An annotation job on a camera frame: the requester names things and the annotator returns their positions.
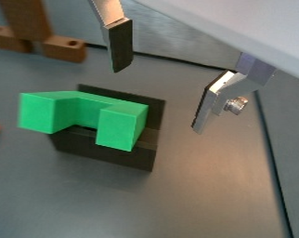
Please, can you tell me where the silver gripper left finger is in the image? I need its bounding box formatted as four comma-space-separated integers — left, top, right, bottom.
88, 0, 134, 73

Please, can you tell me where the green U-shaped block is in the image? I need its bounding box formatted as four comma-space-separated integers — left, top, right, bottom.
19, 91, 150, 152

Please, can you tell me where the black fixture stand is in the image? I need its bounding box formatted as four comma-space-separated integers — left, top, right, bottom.
50, 85, 167, 172

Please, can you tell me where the brown T-shaped block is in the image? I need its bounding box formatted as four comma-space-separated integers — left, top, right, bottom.
0, 0, 87, 63

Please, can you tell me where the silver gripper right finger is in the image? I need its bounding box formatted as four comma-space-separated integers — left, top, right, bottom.
193, 53, 277, 134

